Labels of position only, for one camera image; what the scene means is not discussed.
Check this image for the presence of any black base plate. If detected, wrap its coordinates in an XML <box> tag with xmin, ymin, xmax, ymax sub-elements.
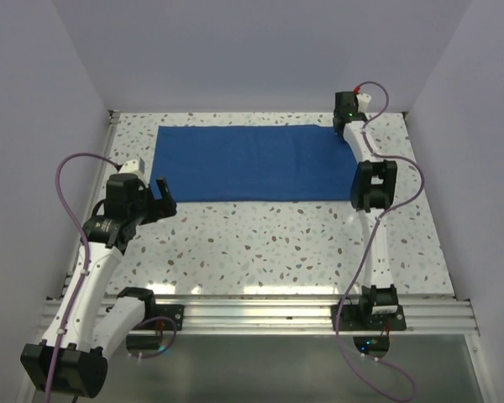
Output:
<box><xmin>122</xmin><ymin>300</ymin><xmax>185</xmax><ymax>332</ymax></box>
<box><xmin>330</xmin><ymin>304</ymin><xmax>407</xmax><ymax>332</ymax></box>

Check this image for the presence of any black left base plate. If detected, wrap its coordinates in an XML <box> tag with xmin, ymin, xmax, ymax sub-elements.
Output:
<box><xmin>122</xmin><ymin>300</ymin><xmax>185</xmax><ymax>332</ymax></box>

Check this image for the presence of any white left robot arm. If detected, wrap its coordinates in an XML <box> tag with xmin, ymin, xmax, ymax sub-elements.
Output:
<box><xmin>20</xmin><ymin>173</ymin><xmax>180</xmax><ymax>399</ymax></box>

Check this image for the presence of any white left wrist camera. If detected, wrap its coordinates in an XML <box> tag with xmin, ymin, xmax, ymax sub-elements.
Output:
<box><xmin>118</xmin><ymin>156</ymin><xmax>145</xmax><ymax>177</ymax></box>

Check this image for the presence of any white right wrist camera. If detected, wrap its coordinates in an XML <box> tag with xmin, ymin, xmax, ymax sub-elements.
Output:
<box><xmin>354</xmin><ymin>86</ymin><xmax>372</xmax><ymax>113</ymax></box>

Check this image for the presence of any aluminium front rail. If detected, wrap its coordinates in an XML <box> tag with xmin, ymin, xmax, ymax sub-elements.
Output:
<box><xmin>156</xmin><ymin>295</ymin><xmax>479</xmax><ymax>336</ymax></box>

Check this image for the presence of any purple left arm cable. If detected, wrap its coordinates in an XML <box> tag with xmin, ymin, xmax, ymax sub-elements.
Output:
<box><xmin>41</xmin><ymin>153</ymin><xmax>178</xmax><ymax>403</ymax></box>

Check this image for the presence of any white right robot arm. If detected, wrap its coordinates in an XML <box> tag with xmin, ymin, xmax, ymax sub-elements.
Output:
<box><xmin>333</xmin><ymin>91</ymin><xmax>399</xmax><ymax>331</ymax></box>

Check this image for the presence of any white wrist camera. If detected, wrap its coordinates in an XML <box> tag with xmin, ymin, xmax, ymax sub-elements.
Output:
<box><xmin>354</xmin><ymin>86</ymin><xmax>372</xmax><ymax>113</ymax></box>
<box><xmin>118</xmin><ymin>156</ymin><xmax>145</xmax><ymax>177</ymax></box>

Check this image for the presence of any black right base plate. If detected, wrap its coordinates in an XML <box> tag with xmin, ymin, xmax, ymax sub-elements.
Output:
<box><xmin>330</xmin><ymin>304</ymin><xmax>407</xmax><ymax>332</ymax></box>

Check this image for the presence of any blue cloth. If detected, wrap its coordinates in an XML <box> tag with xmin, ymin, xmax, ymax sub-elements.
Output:
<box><xmin>150</xmin><ymin>125</ymin><xmax>357</xmax><ymax>202</ymax></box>

